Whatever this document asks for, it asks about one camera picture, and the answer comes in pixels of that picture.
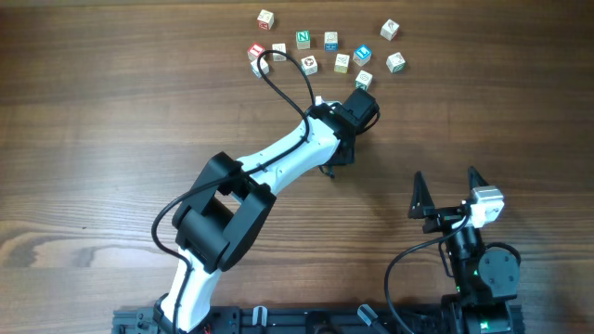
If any yellow-sided S block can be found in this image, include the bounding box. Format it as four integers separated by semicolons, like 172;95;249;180
334;54;350;73

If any white block far right top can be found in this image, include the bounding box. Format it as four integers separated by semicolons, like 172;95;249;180
380;19;400;41

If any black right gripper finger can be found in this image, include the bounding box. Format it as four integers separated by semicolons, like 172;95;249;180
468;166;489;190
407;171;435;219

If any red-sided block top left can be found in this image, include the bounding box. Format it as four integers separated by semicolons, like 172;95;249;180
257;9;275;31

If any red I block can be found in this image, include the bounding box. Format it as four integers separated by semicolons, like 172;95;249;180
247;43;265;61

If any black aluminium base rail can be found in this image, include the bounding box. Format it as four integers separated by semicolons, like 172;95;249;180
110;303;525;334

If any green N block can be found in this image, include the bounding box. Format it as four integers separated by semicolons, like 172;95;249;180
295;30;311;50

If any green Z block far right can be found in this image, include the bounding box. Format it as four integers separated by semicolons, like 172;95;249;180
386;52;407;73

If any white plain block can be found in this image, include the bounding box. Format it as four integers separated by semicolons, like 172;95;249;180
272;43;287;62

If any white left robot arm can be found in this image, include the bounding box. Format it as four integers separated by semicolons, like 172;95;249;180
154;88;380;333

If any blue L block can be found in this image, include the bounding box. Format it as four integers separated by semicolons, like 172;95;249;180
353;45;372;67

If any green Z block lower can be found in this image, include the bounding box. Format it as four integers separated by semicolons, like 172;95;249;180
355;70;373;91

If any green z block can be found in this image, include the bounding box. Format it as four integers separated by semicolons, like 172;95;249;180
386;52;407;73
355;70;373;91

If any white blue-sided block left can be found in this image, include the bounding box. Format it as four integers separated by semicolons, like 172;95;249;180
251;58;269;78

